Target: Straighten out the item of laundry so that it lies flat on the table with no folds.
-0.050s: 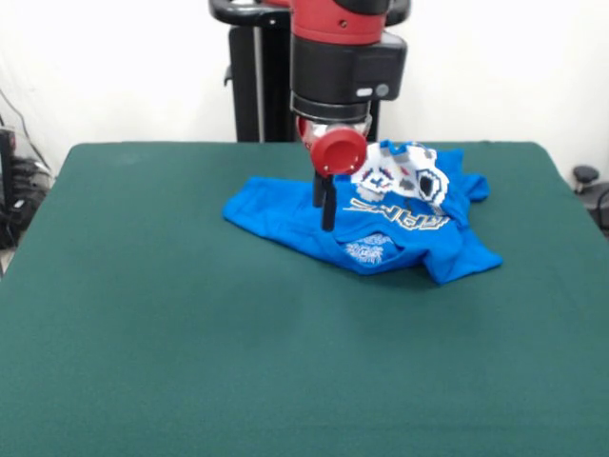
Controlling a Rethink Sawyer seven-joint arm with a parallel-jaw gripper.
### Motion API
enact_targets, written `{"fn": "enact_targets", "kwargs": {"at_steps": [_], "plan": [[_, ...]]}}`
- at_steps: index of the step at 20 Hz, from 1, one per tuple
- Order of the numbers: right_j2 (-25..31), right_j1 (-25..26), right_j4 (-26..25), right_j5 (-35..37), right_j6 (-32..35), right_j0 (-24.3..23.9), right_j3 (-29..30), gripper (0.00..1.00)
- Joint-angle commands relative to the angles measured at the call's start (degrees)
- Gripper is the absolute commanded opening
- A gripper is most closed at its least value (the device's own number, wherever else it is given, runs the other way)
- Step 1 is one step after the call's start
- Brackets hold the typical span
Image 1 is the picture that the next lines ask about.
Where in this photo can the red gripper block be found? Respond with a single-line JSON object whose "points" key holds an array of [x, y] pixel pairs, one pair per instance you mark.
{"points": [[338, 152]]}

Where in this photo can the blue printed t-shirt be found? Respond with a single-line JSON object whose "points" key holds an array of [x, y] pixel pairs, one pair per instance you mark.
{"points": [[452, 252]]}

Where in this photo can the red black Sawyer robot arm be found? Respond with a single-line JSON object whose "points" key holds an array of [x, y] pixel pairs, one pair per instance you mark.
{"points": [[342, 62]]}

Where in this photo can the dark green table cloth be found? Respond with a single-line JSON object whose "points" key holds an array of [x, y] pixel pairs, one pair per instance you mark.
{"points": [[143, 333]]}

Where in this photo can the black electronics box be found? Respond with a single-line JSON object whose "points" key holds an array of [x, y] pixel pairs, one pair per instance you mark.
{"points": [[5, 166]]}

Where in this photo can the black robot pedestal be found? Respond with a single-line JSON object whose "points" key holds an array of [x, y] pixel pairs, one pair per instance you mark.
{"points": [[261, 90]]}

